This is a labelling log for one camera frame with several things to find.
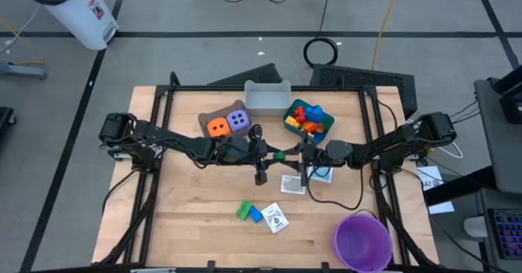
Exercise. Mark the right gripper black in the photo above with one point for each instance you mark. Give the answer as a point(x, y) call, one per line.
point(336, 152)

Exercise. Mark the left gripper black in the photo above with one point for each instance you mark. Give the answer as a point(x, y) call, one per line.
point(238, 151)

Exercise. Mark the small green plastic block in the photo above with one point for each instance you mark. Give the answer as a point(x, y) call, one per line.
point(280, 156)

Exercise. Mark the blue block round stud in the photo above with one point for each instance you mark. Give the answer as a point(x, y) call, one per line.
point(321, 136)

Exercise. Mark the orange block with stud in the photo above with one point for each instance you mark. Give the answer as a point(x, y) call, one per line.
point(310, 128)

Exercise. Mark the yellow long plastic block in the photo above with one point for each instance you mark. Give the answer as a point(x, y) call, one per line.
point(291, 121)

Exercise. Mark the orange plastic block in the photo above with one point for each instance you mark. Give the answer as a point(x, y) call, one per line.
point(321, 129)

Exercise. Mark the red plastic block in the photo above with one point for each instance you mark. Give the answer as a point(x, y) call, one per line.
point(300, 114)

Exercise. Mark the bright green plastic block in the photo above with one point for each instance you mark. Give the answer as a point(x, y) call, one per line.
point(291, 111)
point(327, 121)

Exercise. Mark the light blue rounded block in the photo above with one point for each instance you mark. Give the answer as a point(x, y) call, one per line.
point(315, 112)

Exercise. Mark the purple foam die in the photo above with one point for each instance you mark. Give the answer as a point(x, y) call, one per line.
point(237, 120)

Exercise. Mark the orange foam die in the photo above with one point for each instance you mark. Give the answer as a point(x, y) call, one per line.
point(219, 127)

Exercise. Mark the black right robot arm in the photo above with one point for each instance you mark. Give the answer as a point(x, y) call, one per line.
point(399, 140)

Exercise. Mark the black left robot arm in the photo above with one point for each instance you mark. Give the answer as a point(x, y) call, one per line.
point(171, 140)

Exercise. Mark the teal plastic bin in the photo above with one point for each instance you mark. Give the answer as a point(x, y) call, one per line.
point(285, 118)

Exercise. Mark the blue square plastic block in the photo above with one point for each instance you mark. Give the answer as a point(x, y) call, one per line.
point(256, 214)

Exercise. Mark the white plastic bin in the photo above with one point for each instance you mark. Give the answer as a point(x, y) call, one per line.
point(268, 98)

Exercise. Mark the green stepped plastic block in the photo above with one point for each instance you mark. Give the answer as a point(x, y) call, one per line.
point(244, 212)

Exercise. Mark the black perforated panel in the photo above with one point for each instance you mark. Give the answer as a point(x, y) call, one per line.
point(359, 77)

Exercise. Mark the purple pumpkin bucket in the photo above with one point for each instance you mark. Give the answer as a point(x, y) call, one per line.
point(362, 242)

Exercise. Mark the white printed paper label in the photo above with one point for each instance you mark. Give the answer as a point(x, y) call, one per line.
point(430, 179)

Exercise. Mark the white paper sheet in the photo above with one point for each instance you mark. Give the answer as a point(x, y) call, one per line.
point(442, 208)

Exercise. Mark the white computer mouse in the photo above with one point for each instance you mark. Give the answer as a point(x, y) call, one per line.
point(475, 226)

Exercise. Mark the grey side desk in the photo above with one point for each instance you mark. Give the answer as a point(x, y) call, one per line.
point(497, 151)

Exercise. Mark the black equipment box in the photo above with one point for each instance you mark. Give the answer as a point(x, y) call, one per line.
point(511, 102)

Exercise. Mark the black computer keyboard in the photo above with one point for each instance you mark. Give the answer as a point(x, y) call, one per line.
point(507, 234)

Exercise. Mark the white step trash can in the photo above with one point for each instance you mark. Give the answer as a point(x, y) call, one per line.
point(77, 12)

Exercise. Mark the grey chair base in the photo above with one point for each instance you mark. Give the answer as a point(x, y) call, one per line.
point(24, 70)

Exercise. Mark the black aluminium table frame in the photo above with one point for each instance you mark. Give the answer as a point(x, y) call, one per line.
point(195, 88)

